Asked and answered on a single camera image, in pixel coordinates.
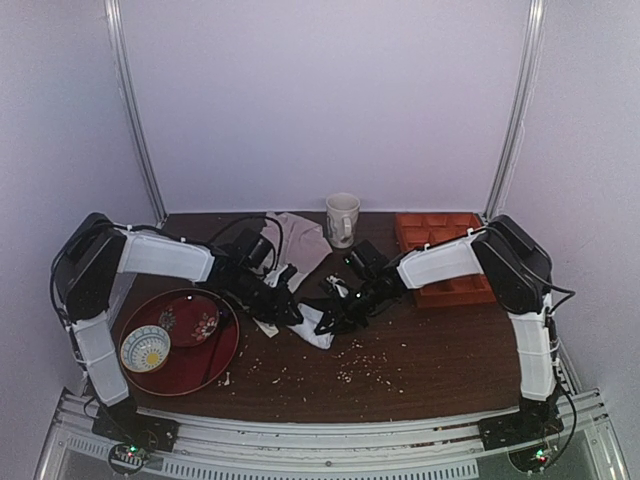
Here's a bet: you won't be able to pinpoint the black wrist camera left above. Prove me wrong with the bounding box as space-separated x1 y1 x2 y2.
232 228 274 269

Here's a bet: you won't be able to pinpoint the left aluminium frame post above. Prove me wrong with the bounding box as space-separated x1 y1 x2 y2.
103 0 168 224

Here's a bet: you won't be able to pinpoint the orange compartment tray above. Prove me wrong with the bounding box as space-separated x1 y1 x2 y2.
395 212 496 309

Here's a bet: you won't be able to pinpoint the aluminium frame post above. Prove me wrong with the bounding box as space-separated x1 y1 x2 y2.
103 0 168 224
483 0 547 221

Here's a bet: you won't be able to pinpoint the red floral bowl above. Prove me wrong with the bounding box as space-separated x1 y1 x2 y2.
158 294 219 348

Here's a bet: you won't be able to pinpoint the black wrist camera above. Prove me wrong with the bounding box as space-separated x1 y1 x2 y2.
343 240 389 280
232 228 274 269

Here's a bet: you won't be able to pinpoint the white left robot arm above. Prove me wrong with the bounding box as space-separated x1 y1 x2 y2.
49 213 303 407

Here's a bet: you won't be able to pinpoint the olive green underwear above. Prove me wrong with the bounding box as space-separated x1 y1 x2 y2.
235 297 280 338

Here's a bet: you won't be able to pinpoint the white ceramic mug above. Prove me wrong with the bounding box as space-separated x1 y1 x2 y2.
325 193 360 249

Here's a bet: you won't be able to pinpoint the round red tray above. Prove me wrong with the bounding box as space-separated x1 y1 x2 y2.
118 288 240 397

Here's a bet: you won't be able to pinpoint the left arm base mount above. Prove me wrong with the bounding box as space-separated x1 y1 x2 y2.
91 397 179 453

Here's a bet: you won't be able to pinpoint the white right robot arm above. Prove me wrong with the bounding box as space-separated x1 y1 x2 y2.
314 215 576 403

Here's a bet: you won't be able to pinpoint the aluminium front rail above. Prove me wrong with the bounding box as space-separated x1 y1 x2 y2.
37 389 629 480

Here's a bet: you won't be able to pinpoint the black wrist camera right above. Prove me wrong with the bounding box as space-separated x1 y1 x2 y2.
343 240 389 280

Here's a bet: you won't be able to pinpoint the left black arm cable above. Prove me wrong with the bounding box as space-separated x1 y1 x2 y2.
207 214 284 271

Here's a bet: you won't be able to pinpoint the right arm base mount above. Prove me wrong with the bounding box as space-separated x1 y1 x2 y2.
478 398 564 451

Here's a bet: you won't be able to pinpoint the right aluminium frame post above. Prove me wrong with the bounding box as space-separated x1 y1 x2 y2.
483 0 547 221

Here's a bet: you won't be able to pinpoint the pink white underwear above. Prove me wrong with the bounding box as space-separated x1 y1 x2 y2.
261 212 332 293

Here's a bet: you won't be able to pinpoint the blue white patterned bowl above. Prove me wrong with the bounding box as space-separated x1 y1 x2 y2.
120 325 171 373

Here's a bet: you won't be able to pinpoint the white black boxer briefs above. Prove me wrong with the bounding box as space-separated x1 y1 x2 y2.
290 275 358 350

